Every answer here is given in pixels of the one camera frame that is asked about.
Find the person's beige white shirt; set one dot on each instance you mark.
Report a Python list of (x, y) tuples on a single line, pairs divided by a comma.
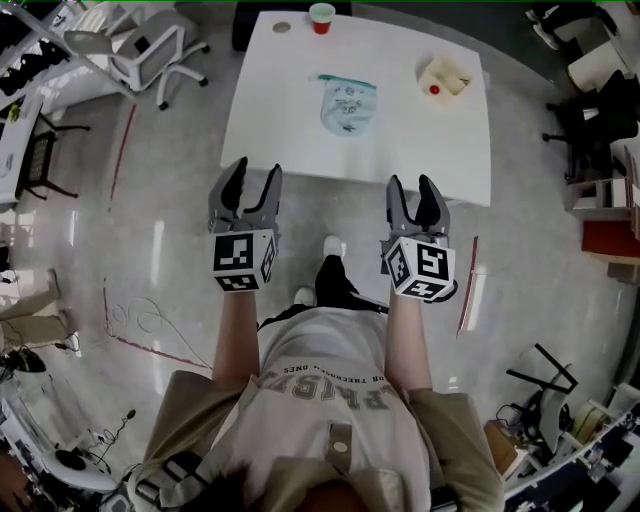
[(325, 400)]

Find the small white table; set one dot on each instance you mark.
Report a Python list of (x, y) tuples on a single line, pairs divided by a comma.
[(12, 150)]

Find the red paper cup stack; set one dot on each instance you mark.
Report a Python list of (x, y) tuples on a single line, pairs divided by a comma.
[(321, 17)]

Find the person's right white shoe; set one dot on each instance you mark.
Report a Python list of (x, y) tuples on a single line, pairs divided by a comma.
[(333, 246)]

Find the white office chair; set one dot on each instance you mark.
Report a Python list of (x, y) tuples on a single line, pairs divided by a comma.
[(150, 60)]

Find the black waist device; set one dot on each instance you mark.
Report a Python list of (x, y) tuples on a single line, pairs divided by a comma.
[(370, 302)]

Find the white teal patterned cloth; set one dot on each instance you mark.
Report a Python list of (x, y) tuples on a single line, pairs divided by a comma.
[(347, 107)]

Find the cream plastic tray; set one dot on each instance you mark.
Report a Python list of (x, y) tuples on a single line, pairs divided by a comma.
[(450, 75)]

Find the person's left forearm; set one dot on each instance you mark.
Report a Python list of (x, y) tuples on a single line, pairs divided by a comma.
[(235, 335)]

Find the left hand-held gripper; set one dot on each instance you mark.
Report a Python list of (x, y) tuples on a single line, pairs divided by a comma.
[(235, 255)]

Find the person's white shoe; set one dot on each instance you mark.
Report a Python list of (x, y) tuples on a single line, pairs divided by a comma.
[(534, 15), (304, 296), (333, 246), (546, 36)]

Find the person's left white shoe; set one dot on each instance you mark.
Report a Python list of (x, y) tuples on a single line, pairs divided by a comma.
[(304, 296)]

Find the grey open box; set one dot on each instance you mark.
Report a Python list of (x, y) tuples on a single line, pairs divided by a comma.
[(590, 200)]

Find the brown cardboard box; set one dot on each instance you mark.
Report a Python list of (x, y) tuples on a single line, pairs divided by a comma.
[(500, 445)]

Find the round brass disc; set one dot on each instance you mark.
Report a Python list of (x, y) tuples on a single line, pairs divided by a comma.
[(281, 27)]

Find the red floor tape strip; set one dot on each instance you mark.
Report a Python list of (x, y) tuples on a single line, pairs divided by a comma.
[(159, 352), (123, 156), (468, 285)]

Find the person's black trousers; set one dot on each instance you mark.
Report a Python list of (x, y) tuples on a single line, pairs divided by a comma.
[(332, 280)]

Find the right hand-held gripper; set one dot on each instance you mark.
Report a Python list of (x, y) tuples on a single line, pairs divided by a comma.
[(425, 265)]

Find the white metal shelf rack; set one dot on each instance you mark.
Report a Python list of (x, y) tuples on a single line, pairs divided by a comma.
[(30, 23)]

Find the person's right forearm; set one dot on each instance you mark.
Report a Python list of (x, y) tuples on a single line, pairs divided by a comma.
[(407, 345)]

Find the overturned grey chair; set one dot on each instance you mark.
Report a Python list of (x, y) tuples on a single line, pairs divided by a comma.
[(550, 405)]

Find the black frame chair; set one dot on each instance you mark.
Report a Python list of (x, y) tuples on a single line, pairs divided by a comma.
[(40, 155)]

